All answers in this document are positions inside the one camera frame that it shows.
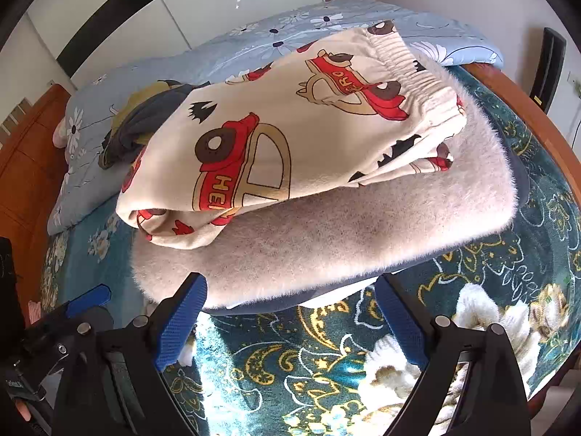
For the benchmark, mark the white wardrobe with black stripe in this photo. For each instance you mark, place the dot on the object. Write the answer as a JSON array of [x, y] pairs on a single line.
[[227, 4]]

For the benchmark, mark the wooden bed frame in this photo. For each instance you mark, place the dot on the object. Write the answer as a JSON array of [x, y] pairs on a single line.
[[27, 168]]

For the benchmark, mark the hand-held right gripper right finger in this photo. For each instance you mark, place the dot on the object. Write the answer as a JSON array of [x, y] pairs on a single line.
[[399, 322]]

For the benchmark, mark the pink pillow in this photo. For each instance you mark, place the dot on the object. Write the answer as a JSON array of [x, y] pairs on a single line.
[[59, 138]]

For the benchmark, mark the mustard yellow garment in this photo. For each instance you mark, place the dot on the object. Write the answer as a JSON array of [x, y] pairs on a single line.
[[140, 100]]

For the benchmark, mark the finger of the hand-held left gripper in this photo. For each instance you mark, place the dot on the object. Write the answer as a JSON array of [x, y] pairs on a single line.
[[90, 297]]

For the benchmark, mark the navy blue garment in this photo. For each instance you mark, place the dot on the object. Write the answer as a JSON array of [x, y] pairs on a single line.
[[523, 186]]

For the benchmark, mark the black upright device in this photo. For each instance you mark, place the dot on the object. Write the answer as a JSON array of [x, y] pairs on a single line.
[[547, 68]]

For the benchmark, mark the fluffy beige garment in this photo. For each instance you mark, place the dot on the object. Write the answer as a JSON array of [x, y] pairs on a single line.
[[363, 236]]

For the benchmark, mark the pink striped towel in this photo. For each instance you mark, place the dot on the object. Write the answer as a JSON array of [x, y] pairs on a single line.
[[34, 312]]

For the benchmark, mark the cream car print pants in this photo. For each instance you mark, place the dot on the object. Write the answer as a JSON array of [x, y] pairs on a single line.
[[295, 113]]

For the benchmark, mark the teal floral blanket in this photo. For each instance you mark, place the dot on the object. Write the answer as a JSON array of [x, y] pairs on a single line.
[[522, 259]]

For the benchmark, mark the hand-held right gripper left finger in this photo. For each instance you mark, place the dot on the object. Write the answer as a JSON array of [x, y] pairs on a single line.
[[181, 322]]

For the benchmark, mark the grey daisy print quilt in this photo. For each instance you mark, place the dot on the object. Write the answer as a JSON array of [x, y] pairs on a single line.
[[181, 63]]

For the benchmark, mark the dark grey garment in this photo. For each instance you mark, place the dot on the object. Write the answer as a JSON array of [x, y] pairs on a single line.
[[131, 131]]

